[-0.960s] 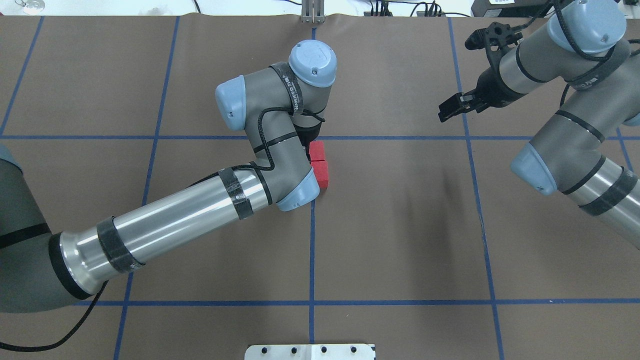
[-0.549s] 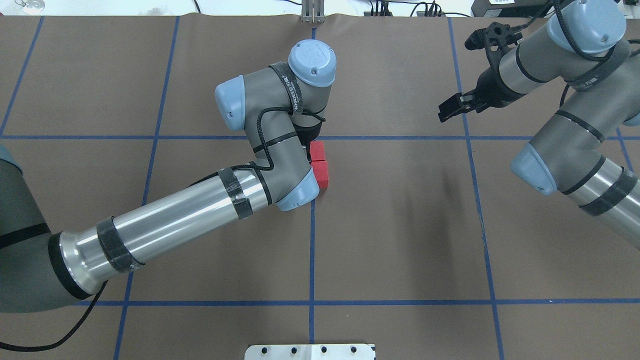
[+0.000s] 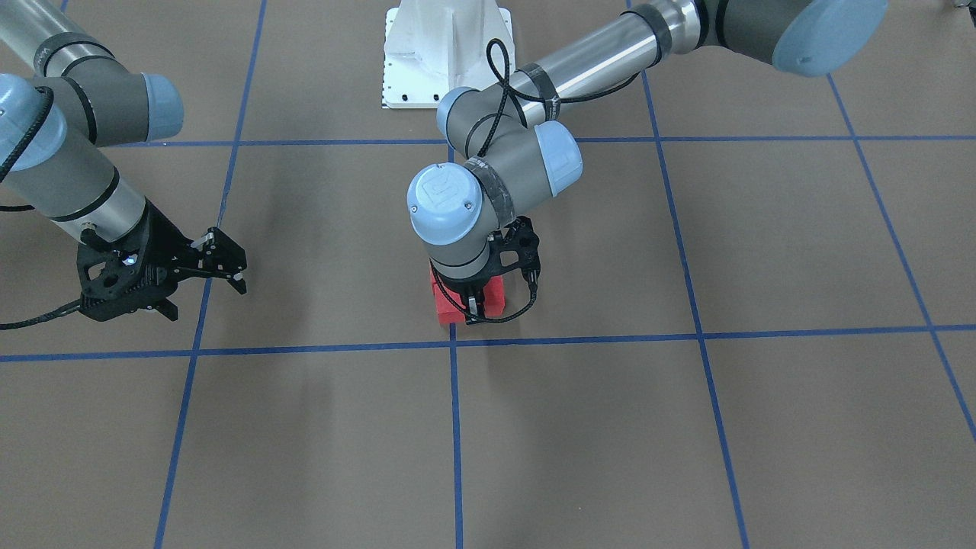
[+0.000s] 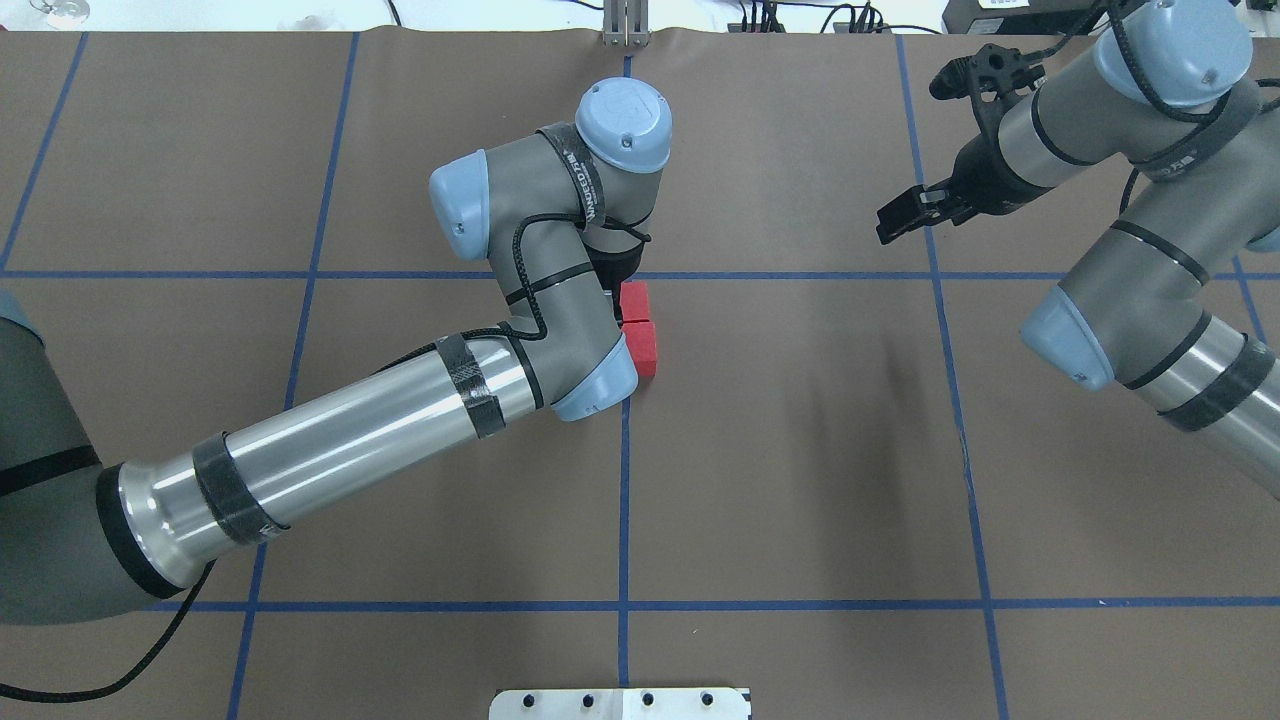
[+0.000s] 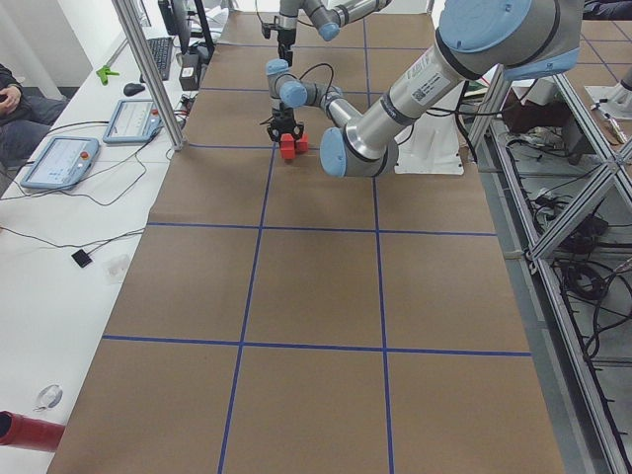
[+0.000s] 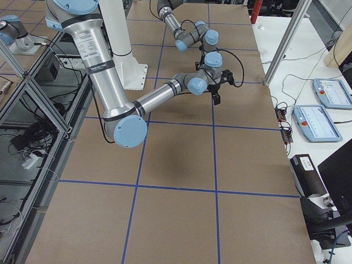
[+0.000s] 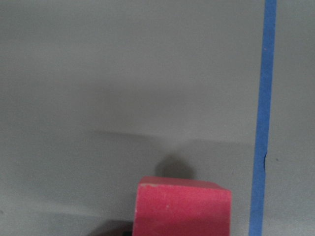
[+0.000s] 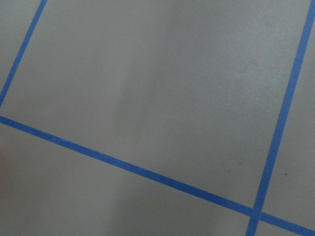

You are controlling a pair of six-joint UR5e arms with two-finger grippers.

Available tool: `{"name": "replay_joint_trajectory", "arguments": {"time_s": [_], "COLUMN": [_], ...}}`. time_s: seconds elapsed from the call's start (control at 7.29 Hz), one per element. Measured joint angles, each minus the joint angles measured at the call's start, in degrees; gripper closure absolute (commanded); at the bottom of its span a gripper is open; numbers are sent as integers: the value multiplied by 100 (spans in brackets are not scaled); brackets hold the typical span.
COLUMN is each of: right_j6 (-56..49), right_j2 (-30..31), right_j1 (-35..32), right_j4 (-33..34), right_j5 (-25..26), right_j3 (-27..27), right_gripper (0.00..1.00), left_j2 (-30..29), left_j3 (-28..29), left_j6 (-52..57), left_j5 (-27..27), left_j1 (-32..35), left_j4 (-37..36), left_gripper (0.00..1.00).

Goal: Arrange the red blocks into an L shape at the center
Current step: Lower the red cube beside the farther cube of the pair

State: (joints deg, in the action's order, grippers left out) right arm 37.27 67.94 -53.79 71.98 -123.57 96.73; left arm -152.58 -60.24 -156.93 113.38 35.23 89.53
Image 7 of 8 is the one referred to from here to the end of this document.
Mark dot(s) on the red cube block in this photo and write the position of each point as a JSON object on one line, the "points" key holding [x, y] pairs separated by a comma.
{"points": [[181, 207]]}

